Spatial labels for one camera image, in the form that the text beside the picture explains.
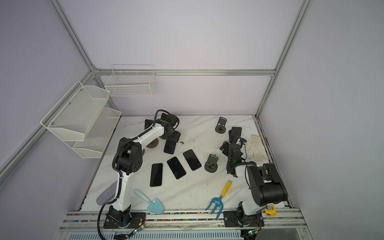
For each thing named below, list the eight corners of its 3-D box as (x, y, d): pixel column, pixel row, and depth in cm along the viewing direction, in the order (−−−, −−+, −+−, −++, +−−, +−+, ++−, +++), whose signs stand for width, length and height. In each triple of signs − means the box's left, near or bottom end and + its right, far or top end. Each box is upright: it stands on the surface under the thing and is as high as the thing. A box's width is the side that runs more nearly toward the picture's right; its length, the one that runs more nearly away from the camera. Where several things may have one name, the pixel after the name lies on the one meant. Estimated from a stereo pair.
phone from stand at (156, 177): (150, 186, 87) (149, 185, 85) (152, 165, 95) (152, 163, 94) (161, 185, 87) (160, 184, 85) (162, 164, 96) (162, 163, 94)
